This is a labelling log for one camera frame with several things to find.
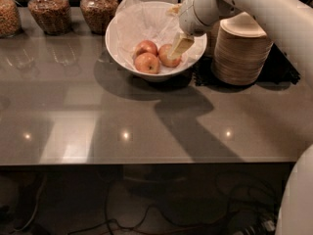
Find red apple right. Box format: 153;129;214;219
158;44;181;68

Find red apple front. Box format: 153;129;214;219
134;53;160;74

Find glass jar left edge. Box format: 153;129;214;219
0;0;22;38

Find front stack of paper bowls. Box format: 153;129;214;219
212;13;273;86

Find black cables on floor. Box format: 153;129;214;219
0;166;285;235

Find glass jar of nuts right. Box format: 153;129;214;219
80;0;118;35

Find red apple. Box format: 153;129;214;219
134;40;158;58
158;44;181;68
134;53;160;74

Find glass jar of cereal middle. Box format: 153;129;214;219
27;0;71;35

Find rear stack of paper bowls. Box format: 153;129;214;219
204;22;220;57

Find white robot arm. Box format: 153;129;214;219
169;0;313;235

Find black mat under bowl stacks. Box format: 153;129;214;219
192;45;300;90

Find white paper bowl liner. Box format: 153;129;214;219
112;0;207;71

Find red apple back left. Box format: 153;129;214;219
134;40;158;58

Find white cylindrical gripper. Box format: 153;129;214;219
166;0;211;60

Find stack of paper bowls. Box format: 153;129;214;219
212;13;273;86
204;22;220;57

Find white ceramic bowl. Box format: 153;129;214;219
105;1;208;83

